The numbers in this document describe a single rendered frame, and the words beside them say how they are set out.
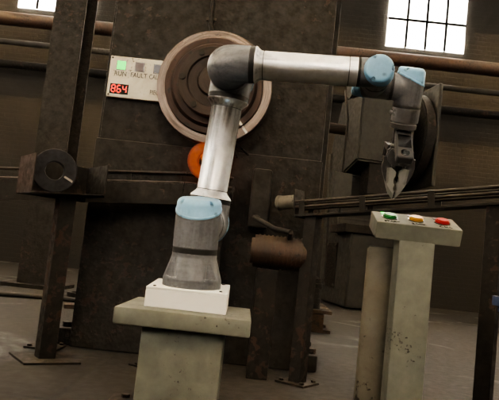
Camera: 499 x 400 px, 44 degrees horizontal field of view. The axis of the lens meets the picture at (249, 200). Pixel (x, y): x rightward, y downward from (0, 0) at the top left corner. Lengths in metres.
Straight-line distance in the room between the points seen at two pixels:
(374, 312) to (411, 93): 0.66
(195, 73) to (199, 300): 1.21
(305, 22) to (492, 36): 7.07
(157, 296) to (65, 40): 4.18
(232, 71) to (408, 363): 0.92
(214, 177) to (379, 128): 5.17
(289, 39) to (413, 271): 1.35
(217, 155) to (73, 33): 3.93
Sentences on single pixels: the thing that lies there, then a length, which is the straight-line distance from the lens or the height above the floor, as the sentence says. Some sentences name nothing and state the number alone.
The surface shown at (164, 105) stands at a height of 1.01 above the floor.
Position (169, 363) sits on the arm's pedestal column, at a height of 0.17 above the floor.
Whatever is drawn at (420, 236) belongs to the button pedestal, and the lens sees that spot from 1.79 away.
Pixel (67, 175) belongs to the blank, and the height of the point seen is 0.66.
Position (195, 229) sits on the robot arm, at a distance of 1.55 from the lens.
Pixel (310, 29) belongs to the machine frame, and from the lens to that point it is 2.81.
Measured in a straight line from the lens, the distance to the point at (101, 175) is 2.37.
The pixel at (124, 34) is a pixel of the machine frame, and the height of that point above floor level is 1.34.
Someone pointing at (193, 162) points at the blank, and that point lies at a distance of 2.52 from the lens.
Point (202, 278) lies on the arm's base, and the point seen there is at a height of 0.38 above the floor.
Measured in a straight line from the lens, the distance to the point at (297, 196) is 2.37.
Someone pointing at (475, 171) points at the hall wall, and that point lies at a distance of 9.20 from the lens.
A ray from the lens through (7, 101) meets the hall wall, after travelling 9.47.
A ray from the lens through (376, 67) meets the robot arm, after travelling 1.59.
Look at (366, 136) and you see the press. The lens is 6.72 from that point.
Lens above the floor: 0.45
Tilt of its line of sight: 5 degrees up
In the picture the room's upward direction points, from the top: 6 degrees clockwise
